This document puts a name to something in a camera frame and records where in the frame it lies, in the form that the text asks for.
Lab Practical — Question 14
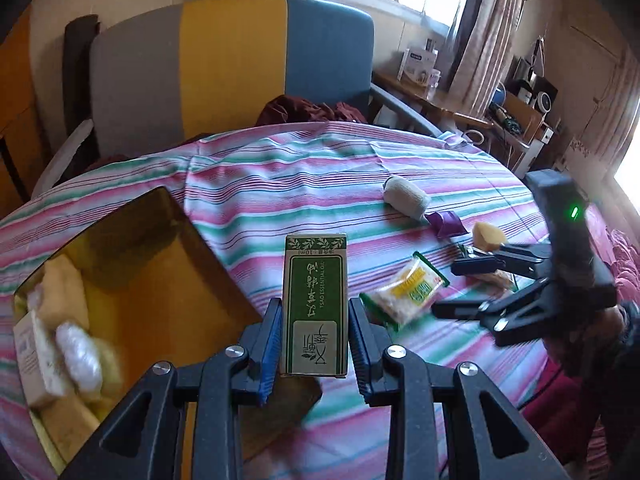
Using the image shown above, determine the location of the yellow sponge block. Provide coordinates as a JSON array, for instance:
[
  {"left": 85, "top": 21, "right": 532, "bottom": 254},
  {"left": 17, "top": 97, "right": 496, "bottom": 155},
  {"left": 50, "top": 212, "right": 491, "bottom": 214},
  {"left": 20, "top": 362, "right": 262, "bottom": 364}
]
[
  {"left": 38, "top": 255, "right": 90, "bottom": 330},
  {"left": 39, "top": 394, "right": 100, "bottom": 463}
]

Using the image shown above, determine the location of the green tea oil box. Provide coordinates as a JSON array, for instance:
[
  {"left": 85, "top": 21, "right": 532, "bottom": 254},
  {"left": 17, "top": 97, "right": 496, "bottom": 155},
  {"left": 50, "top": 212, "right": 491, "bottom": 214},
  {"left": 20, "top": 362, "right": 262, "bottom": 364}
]
[{"left": 280, "top": 233, "right": 348, "bottom": 378}]

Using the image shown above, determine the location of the person's right hand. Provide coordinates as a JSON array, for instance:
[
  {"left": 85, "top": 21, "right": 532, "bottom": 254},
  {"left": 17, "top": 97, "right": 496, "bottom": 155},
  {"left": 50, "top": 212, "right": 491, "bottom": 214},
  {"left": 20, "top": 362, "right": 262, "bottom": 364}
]
[{"left": 542, "top": 306, "right": 626, "bottom": 376}]

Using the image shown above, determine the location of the wooden side desk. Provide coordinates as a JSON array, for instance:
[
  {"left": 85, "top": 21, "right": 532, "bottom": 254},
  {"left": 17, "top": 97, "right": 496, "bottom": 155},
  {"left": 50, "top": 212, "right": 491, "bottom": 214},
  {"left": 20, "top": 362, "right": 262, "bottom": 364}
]
[{"left": 372, "top": 70, "right": 494, "bottom": 131}]

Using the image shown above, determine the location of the dark red cloth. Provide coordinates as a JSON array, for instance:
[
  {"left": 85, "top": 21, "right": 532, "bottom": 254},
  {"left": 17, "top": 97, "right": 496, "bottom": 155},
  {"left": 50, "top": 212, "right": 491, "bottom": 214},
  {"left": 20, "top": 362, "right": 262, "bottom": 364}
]
[{"left": 255, "top": 94, "right": 367, "bottom": 127}]

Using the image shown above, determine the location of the purple wrapper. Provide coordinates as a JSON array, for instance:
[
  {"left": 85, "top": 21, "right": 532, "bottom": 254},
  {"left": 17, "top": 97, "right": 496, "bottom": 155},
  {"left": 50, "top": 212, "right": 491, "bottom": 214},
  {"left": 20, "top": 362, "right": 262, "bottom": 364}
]
[{"left": 425, "top": 210, "right": 469, "bottom": 240}]

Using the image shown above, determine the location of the orange wooden wardrobe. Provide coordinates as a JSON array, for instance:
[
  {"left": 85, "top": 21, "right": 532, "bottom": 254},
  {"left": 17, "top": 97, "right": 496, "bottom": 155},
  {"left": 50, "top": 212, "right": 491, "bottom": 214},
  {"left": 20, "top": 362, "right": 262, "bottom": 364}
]
[{"left": 0, "top": 10, "right": 52, "bottom": 216}]

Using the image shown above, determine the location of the striped pink green tablecloth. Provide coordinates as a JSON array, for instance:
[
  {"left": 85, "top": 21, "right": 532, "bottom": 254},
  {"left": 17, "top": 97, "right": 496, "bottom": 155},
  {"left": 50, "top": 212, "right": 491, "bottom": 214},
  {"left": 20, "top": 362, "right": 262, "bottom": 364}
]
[{"left": 1, "top": 123, "right": 548, "bottom": 479}]

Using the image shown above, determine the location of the small yellow sponge piece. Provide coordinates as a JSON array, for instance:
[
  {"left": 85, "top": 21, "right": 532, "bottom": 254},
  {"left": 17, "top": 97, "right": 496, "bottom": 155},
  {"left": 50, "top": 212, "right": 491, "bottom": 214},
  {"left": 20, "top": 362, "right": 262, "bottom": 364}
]
[{"left": 472, "top": 222, "right": 508, "bottom": 252}]

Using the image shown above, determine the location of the pink checked curtain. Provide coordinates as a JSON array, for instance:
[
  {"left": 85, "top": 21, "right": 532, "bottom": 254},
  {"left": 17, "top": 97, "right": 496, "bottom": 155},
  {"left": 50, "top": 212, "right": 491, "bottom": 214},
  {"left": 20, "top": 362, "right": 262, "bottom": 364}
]
[{"left": 448, "top": 0, "right": 523, "bottom": 116}]

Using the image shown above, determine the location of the white plastic bag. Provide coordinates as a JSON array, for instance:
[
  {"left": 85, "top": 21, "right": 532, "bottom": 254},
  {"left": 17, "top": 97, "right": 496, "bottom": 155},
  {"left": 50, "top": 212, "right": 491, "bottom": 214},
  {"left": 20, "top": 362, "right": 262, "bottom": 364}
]
[{"left": 55, "top": 322, "right": 103, "bottom": 396}]

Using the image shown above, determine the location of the white cardboard box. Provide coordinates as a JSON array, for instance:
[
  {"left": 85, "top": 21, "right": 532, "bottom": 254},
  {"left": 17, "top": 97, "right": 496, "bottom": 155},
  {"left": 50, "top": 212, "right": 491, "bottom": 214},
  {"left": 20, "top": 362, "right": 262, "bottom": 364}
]
[{"left": 13, "top": 311, "right": 73, "bottom": 408}]

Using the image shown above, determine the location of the grey yellow blue chair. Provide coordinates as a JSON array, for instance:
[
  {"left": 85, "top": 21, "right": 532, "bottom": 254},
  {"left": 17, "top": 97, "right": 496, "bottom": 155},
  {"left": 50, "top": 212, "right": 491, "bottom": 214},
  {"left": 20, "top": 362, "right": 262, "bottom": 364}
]
[{"left": 62, "top": 0, "right": 444, "bottom": 162}]

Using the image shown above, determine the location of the white appliance box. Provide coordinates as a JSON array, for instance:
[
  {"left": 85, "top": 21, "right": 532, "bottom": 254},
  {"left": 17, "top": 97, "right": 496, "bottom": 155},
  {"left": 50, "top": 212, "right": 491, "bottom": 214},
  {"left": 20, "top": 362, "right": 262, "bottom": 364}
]
[{"left": 397, "top": 47, "right": 438, "bottom": 88}]

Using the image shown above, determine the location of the green snack packet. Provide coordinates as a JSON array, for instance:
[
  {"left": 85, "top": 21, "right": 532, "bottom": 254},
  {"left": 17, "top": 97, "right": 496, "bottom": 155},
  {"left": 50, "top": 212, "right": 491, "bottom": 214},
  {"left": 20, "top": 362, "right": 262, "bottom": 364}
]
[{"left": 359, "top": 252, "right": 450, "bottom": 330}]

